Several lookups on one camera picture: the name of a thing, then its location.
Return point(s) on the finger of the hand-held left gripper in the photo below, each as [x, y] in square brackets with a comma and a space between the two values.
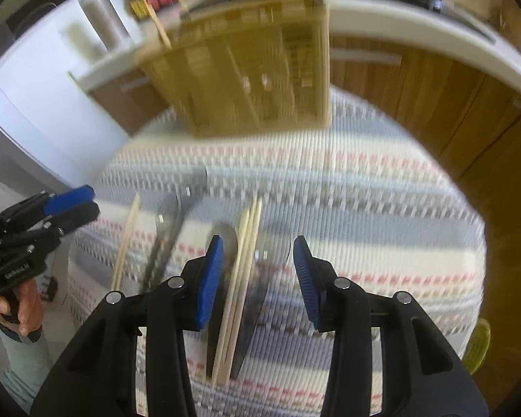
[69, 197]
[78, 217]

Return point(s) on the person's leg in light jeans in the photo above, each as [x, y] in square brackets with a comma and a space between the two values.
[24, 369]

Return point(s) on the wooden chopstick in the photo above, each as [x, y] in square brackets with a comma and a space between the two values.
[128, 243]
[234, 278]
[159, 30]
[242, 286]
[248, 278]

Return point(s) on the striped woven mat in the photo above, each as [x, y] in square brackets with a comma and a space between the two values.
[351, 208]

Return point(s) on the white countertop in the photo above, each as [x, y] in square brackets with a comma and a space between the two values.
[417, 17]

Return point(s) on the person's left hand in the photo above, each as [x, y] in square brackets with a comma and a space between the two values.
[31, 308]

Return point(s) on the steel thermos flask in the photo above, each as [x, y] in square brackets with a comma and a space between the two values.
[100, 17]

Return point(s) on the yellow plastic utensil basket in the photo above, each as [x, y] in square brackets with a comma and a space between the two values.
[243, 74]

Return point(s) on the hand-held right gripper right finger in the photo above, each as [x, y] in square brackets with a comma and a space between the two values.
[308, 286]

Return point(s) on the white tall cabinet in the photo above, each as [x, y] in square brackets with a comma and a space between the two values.
[39, 108]

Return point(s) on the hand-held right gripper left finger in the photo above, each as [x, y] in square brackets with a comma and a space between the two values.
[210, 286]

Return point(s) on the wooden base cabinet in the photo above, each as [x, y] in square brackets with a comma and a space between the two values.
[438, 95]

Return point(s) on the yellow-green plastic object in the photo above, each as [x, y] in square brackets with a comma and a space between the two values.
[477, 347]

